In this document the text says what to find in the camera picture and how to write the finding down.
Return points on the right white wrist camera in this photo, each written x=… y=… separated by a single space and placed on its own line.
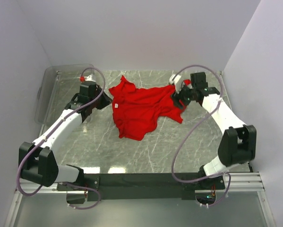
x=176 y=80

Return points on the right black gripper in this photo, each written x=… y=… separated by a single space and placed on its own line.
x=178 y=97

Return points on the red t shirt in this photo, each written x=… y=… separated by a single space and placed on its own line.
x=136 y=110

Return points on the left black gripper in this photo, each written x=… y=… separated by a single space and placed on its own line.
x=107 y=100

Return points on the black base beam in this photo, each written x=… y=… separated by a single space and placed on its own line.
x=148 y=186

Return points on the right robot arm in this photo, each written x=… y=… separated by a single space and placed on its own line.
x=238 y=143

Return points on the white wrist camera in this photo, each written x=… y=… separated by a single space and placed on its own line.
x=176 y=80
x=89 y=78

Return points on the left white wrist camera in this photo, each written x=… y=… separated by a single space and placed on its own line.
x=89 y=78

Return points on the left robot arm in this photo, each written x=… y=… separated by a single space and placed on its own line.
x=37 y=162

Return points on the clear plastic bin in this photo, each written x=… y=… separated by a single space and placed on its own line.
x=59 y=84

